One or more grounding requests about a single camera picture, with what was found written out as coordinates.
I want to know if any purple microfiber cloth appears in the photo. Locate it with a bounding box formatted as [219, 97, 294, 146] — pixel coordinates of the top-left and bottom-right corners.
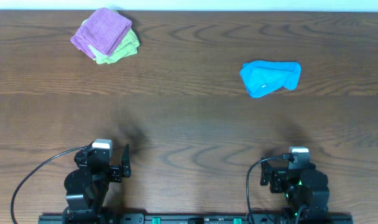
[75, 7, 132, 56]

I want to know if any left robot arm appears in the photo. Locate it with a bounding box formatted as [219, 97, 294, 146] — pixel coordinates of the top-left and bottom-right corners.
[62, 144, 131, 224]

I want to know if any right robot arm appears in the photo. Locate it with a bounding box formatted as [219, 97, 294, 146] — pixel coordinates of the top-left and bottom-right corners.
[260, 156, 333, 223]

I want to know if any blue cloth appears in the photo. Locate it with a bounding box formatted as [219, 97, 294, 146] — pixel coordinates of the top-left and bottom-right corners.
[239, 60, 302, 98]

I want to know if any purple folded cloth under green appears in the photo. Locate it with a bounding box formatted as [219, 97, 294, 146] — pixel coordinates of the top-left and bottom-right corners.
[70, 35, 95, 58]

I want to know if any right black cable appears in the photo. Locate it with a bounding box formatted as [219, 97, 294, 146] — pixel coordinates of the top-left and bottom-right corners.
[246, 154, 294, 224]

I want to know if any black cable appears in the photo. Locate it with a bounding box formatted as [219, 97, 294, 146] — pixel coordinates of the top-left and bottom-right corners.
[246, 154, 294, 224]
[10, 146, 87, 224]

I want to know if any left black cable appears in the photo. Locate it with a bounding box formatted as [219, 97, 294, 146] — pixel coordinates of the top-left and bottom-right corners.
[10, 146, 87, 224]

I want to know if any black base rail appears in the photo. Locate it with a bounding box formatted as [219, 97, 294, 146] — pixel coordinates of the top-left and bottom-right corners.
[37, 213, 354, 224]

